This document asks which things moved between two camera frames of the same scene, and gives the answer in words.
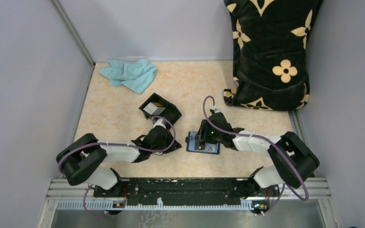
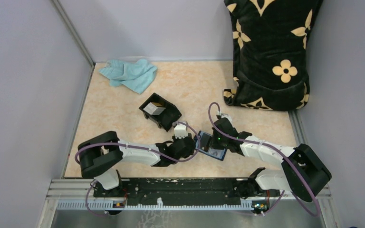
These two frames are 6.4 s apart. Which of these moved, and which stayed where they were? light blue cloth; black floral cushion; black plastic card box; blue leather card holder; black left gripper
Moved: blue leather card holder; black left gripper
Stayed: black plastic card box; light blue cloth; black floral cushion
